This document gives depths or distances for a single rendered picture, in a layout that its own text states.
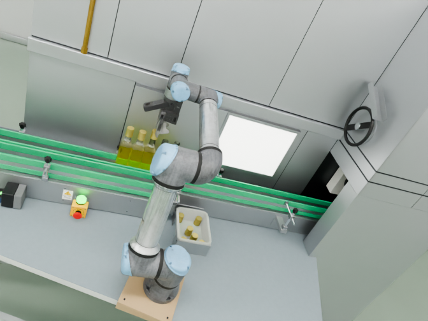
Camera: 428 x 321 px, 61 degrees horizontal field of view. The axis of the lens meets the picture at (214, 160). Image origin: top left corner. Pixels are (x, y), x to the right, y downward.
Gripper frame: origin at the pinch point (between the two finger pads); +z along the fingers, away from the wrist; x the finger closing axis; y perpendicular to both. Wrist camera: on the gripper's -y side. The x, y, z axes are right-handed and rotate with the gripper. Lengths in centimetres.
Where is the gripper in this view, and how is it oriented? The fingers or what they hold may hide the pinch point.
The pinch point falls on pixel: (155, 132)
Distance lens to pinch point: 173.6
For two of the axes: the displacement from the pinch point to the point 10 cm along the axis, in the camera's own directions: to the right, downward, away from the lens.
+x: -1.2, -6.0, 7.9
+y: 9.3, 2.1, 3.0
